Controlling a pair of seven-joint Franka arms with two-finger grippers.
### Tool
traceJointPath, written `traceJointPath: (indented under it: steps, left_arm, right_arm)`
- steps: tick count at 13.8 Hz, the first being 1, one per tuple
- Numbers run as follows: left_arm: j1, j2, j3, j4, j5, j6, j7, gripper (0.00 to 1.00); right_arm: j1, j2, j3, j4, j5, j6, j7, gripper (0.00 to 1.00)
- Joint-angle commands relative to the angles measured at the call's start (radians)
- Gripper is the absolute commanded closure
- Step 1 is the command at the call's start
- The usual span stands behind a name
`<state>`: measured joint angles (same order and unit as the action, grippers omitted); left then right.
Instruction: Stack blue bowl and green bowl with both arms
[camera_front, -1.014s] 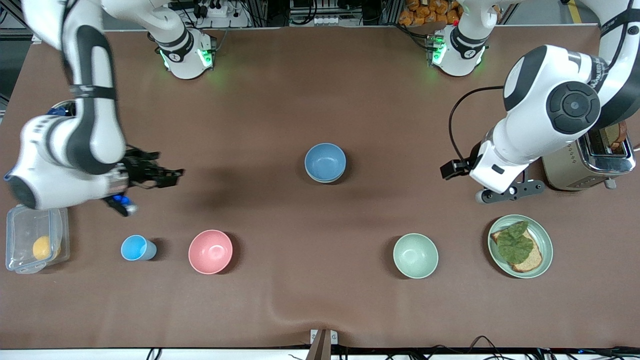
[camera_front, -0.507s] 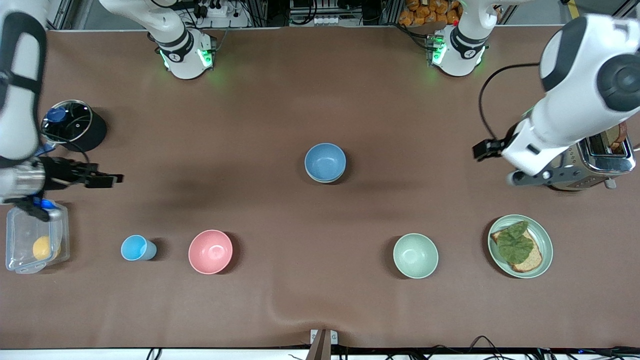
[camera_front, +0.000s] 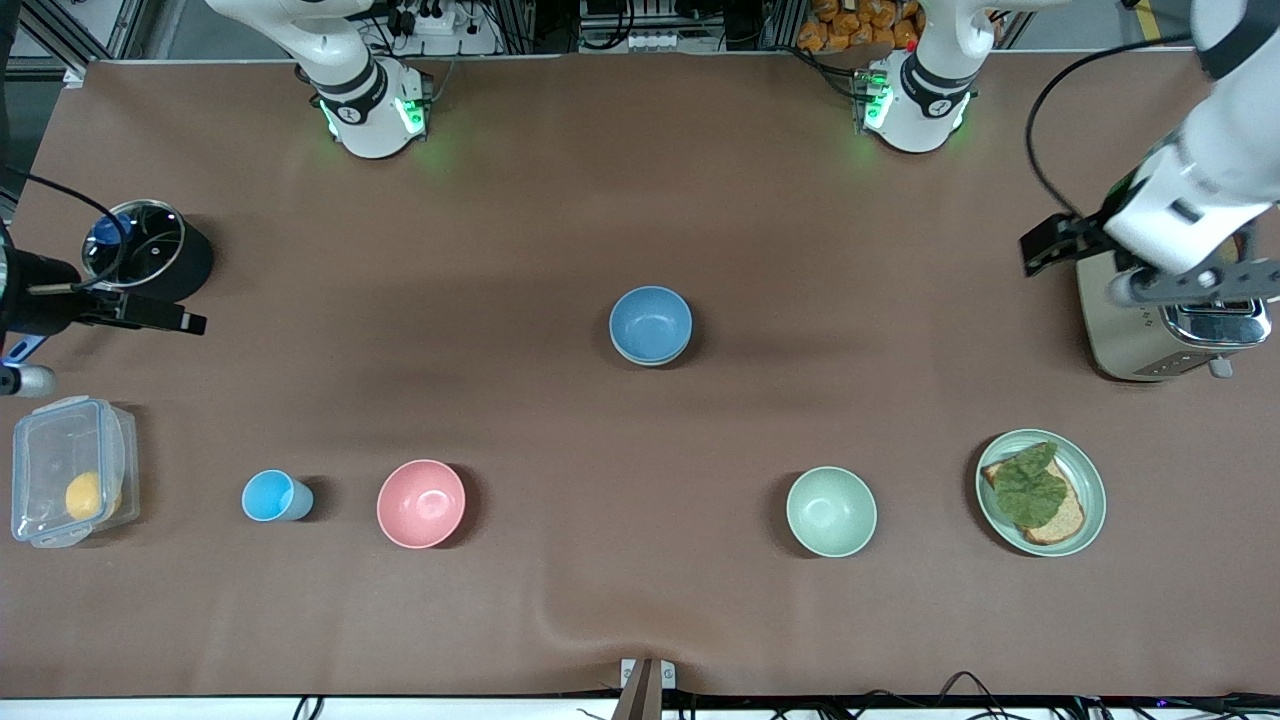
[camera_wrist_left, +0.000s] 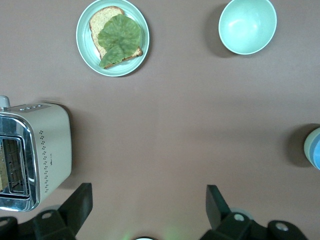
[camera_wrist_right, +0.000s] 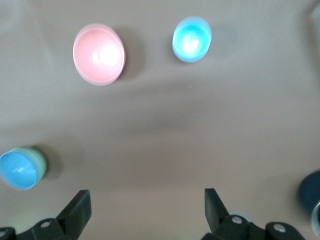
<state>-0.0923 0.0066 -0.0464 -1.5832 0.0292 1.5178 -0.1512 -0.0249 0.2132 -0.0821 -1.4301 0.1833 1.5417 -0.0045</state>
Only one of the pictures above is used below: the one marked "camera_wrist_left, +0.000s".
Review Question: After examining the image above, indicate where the brown table cover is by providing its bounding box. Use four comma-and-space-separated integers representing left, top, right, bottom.
0, 0, 320, 240

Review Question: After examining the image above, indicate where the bread slice with crust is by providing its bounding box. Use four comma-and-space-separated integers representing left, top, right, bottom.
89, 5, 144, 70

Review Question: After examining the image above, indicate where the pale mint green bowl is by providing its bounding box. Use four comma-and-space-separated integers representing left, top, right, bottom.
218, 0, 278, 56

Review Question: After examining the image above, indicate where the sage green bowl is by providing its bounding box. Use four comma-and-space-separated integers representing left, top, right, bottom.
303, 126, 320, 167

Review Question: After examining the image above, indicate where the pale green plate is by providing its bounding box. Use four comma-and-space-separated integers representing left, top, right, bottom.
75, 0, 150, 78

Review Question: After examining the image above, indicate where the blue bowl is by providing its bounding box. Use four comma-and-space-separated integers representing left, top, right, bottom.
308, 133, 320, 171

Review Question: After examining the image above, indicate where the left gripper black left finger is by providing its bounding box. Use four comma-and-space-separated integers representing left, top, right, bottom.
32, 182, 93, 240

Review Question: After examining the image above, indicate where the beige chrome toaster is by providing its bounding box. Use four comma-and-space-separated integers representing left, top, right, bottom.
0, 95, 73, 213

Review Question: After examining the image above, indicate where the green lettuce leaf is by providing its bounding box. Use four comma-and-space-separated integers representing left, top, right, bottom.
97, 13, 142, 69

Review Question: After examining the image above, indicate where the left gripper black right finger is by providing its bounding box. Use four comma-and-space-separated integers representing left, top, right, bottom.
199, 184, 270, 240

